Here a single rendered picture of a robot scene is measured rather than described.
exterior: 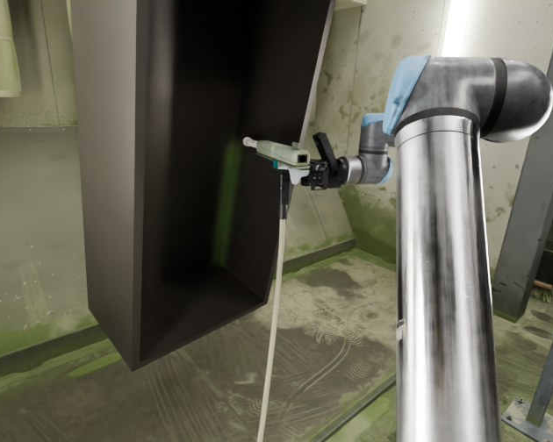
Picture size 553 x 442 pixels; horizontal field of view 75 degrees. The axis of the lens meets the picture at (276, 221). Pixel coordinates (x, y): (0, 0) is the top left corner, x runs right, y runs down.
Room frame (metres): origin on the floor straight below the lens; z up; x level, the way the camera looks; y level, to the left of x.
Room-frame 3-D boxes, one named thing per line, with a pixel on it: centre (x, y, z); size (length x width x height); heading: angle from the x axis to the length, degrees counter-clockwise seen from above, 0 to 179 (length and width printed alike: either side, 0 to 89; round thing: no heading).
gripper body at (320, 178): (1.08, -0.13, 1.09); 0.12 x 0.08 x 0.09; 113
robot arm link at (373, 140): (1.15, -0.31, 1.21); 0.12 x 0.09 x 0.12; 84
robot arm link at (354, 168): (1.12, -0.21, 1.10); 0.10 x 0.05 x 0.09; 23
